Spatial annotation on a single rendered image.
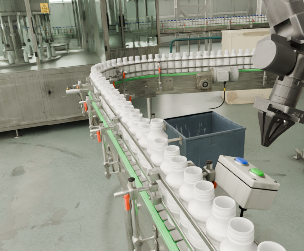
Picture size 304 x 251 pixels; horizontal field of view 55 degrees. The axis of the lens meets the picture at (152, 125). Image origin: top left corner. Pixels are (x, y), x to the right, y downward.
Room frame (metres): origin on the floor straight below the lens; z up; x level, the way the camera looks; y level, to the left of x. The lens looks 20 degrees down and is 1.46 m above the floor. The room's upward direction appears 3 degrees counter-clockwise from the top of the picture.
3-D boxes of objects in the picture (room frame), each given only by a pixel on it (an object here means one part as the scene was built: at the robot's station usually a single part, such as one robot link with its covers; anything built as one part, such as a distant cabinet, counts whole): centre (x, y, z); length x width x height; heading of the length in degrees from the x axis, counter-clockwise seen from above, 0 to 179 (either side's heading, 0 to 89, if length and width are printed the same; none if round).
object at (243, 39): (5.05, -1.86, 0.59); 1.10 x 0.62 x 1.18; 89
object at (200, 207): (0.46, -0.09, 1.08); 0.06 x 0.06 x 0.17
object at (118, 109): (1.13, 0.12, 1.08); 0.06 x 0.06 x 0.17
